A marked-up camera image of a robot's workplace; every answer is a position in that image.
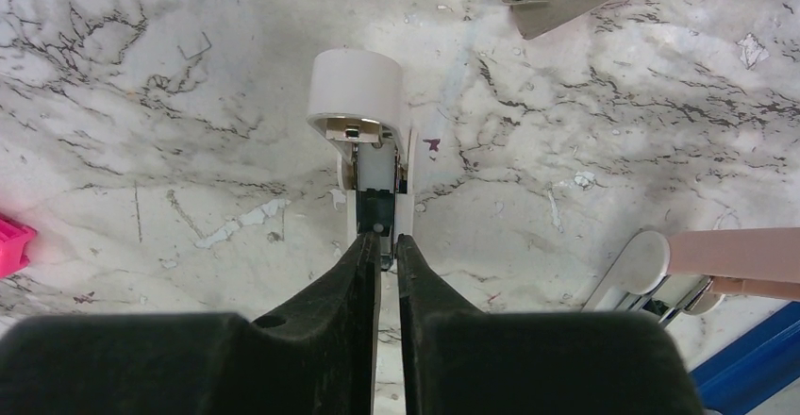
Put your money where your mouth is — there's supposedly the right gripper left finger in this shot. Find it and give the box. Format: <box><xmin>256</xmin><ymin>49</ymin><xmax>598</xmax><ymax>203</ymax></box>
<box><xmin>1</xmin><ymin>233</ymin><xmax>380</xmax><ymax>414</ymax></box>

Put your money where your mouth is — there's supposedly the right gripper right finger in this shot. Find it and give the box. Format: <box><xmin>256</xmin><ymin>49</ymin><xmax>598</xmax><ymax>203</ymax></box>
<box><xmin>396</xmin><ymin>235</ymin><xmax>704</xmax><ymax>414</ymax></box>

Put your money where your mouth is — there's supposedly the white stapler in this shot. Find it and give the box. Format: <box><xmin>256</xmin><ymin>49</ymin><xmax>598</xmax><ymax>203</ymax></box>
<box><xmin>307</xmin><ymin>49</ymin><xmax>417</xmax><ymax>271</ymax></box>

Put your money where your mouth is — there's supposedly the loose bent staple wire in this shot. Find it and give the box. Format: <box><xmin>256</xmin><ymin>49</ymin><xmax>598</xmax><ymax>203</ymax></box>
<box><xmin>177</xmin><ymin>30</ymin><xmax>214</xmax><ymax>62</ymax></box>

